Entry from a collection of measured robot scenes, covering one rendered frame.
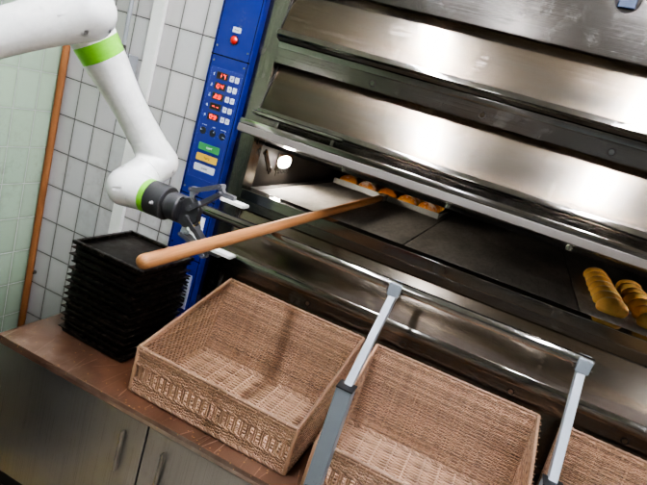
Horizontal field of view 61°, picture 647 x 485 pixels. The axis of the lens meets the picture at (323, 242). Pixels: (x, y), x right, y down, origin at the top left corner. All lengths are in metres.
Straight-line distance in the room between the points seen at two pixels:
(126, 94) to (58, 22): 0.29
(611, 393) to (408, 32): 1.25
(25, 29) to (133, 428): 1.09
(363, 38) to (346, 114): 0.24
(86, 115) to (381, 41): 1.23
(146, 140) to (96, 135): 0.83
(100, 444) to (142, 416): 0.21
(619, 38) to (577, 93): 0.17
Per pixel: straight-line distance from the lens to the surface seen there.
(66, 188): 2.52
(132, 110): 1.57
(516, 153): 1.77
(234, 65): 2.01
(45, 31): 1.35
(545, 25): 1.79
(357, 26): 1.89
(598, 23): 1.79
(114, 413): 1.81
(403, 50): 1.82
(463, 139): 1.78
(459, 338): 1.84
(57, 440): 2.01
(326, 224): 1.88
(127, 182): 1.53
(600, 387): 1.88
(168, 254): 1.11
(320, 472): 1.44
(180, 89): 2.16
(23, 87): 2.42
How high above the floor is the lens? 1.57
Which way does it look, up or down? 14 degrees down
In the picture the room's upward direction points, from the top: 17 degrees clockwise
